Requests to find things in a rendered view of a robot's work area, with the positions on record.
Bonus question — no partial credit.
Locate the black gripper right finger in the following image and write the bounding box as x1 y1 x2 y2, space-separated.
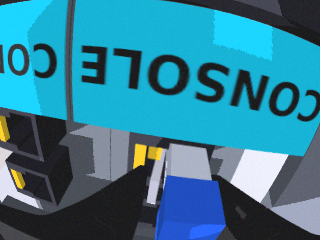
211 175 320 240

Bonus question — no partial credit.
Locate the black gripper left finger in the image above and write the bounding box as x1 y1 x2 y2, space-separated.
0 165 148 240

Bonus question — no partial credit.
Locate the blue cable plug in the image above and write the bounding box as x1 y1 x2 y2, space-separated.
147 143 225 240

